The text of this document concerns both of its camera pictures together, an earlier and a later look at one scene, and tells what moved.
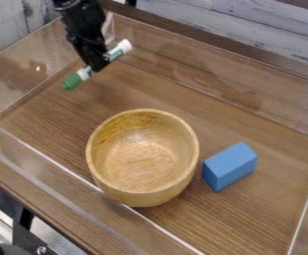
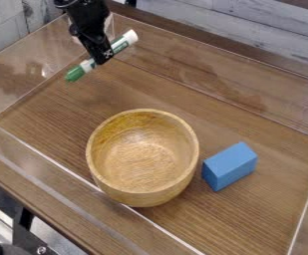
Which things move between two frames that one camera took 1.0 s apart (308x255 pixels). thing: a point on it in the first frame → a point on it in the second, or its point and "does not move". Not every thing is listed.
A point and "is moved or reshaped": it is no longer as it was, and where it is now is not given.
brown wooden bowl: (143, 153) does not move
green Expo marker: (87, 72) is moved or reshaped
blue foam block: (230, 165) does not move
